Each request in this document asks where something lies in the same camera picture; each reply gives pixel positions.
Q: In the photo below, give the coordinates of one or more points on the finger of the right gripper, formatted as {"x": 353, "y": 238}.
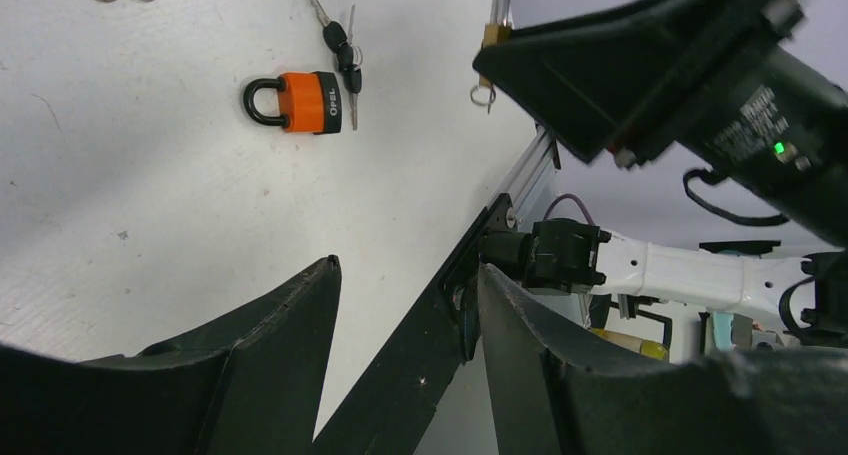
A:
{"x": 582, "y": 76}

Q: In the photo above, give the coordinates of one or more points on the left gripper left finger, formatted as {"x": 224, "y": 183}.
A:
{"x": 247, "y": 382}

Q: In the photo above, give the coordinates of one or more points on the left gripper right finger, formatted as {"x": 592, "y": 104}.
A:
{"x": 557, "y": 388}

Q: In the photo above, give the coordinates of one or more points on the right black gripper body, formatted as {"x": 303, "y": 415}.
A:
{"x": 722, "y": 42}

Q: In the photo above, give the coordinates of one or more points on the black-headed key bunch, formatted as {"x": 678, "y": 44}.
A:
{"x": 348, "y": 55}

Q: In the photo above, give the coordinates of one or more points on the orange padlock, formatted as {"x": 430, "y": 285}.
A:
{"x": 308, "y": 102}

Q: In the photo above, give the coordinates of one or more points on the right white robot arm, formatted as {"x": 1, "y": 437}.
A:
{"x": 766, "y": 135}

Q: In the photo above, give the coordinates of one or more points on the aluminium table edge rail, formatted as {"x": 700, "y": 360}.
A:
{"x": 531, "y": 183}

